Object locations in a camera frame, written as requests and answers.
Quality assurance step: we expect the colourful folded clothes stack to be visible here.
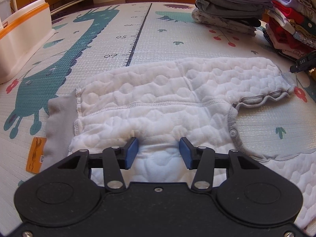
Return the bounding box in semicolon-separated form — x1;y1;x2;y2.
263;0;315;60

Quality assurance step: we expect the white plant pot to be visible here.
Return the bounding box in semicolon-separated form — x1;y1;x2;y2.
0;0;12;22

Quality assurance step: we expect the white orange potty seat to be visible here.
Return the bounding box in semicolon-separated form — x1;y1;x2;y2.
1;0;55;84

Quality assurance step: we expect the white quilted baby garment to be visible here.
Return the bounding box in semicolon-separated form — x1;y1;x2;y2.
42;57;315;228

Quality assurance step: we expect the orange card lower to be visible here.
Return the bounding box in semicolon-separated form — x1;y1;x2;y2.
25;137;47;174

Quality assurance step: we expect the cartoon giraffe play mat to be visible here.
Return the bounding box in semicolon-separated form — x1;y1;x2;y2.
1;3;315;235

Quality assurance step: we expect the grey purple folded clothes stack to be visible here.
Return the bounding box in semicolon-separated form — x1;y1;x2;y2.
192;0;273;36

